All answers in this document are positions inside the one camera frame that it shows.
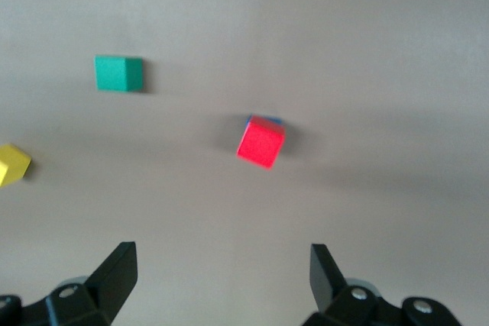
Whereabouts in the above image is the red wooden block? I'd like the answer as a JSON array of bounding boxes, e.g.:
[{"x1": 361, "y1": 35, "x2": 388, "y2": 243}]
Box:
[{"x1": 235, "y1": 115, "x2": 287, "y2": 171}]

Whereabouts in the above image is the green wooden block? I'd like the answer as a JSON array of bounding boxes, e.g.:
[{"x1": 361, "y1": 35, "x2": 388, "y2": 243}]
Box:
[{"x1": 94, "y1": 54, "x2": 144, "y2": 93}]

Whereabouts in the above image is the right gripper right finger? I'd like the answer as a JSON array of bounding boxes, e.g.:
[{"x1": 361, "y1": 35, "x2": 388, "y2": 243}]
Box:
[{"x1": 303, "y1": 243, "x2": 464, "y2": 326}]

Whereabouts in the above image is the yellow wooden block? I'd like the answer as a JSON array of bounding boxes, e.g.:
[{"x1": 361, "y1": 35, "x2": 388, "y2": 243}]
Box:
[{"x1": 0, "y1": 143, "x2": 33, "y2": 189}]

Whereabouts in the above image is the blue wooden block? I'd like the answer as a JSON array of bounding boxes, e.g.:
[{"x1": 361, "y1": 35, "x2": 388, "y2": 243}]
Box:
[{"x1": 246, "y1": 113, "x2": 285, "y2": 127}]

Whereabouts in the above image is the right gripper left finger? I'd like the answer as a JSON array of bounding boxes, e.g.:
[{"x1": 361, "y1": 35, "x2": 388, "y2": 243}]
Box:
[{"x1": 0, "y1": 240, "x2": 138, "y2": 326}]

